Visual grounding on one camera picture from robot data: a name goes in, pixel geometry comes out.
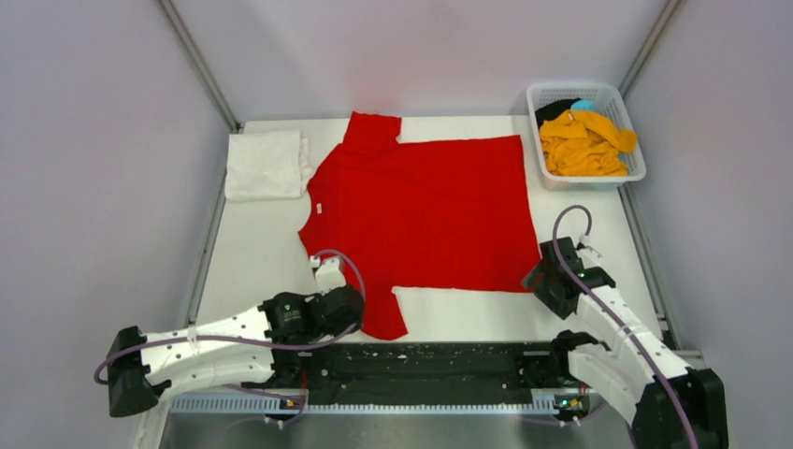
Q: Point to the white slotted cable duct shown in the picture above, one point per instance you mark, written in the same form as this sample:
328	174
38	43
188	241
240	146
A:
222	403

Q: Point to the black t-shirt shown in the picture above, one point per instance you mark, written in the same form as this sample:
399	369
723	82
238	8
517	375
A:
553	110

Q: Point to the folded white t-shirt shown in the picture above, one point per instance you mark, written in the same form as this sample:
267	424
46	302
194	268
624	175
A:
273	165

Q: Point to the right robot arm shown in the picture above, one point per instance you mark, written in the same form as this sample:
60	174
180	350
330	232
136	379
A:
666	402

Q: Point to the yellow t-shirt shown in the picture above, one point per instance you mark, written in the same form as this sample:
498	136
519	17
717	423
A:
581	143

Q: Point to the aluminium corner post right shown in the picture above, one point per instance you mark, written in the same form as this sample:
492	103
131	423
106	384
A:
652	40

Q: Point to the aluminium corner post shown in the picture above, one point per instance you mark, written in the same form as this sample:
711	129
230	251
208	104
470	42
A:
198	63
652	40

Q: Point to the aluminium front rail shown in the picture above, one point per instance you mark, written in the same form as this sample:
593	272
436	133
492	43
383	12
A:
401	374

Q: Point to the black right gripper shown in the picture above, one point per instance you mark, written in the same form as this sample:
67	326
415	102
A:
537	280

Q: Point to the aluminium corner post left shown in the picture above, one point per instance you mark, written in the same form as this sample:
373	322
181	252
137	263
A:
198	63

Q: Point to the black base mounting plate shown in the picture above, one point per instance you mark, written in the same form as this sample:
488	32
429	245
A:
425	374

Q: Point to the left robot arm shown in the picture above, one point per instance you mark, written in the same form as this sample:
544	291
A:
261	346

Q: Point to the light blue t-shirt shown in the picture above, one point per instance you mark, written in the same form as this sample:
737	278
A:
583	105

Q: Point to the red t-shirt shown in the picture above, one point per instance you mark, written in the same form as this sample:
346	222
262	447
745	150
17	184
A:
449	214

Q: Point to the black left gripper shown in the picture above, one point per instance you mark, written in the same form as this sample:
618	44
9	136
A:
349	324

